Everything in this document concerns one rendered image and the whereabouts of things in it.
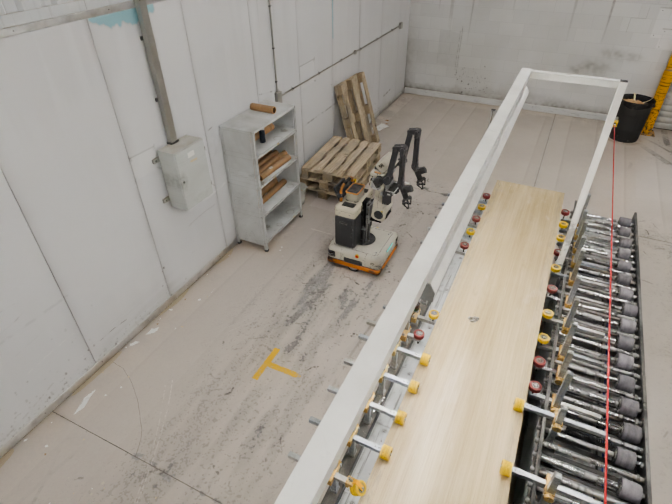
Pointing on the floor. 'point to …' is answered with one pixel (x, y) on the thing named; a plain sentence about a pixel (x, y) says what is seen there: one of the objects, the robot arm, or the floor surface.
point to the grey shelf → (237, 151)
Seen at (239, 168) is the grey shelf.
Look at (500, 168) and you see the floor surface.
